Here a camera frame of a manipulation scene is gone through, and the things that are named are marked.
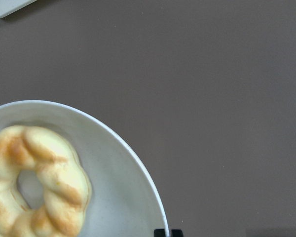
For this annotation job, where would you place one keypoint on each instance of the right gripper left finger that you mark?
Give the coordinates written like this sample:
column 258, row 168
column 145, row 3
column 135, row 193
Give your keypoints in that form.
column 159, row 233

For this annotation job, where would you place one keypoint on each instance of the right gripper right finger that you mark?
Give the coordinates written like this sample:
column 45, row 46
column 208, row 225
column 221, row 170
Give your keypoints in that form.
column 176, row 233

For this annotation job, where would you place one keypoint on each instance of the cream serving tray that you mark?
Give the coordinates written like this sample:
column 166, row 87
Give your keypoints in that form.
column 8, row 7

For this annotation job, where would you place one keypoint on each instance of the glazed yellow donut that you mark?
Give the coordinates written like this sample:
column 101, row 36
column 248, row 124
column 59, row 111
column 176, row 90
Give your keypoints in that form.
column 66, row 187

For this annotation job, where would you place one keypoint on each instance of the white plate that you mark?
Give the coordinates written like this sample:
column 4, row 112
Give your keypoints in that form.
column 125, row 201

